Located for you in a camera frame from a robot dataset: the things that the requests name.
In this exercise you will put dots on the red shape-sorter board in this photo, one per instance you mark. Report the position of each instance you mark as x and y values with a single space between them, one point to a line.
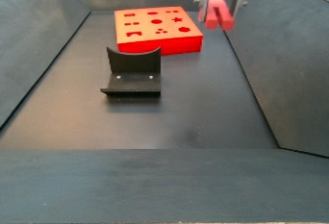
163 27

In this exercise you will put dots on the red double-square peg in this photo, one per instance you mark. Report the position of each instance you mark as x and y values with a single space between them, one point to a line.
218 16

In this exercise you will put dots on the black curved holder stand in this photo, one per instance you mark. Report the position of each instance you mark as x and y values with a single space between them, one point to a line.
135 73

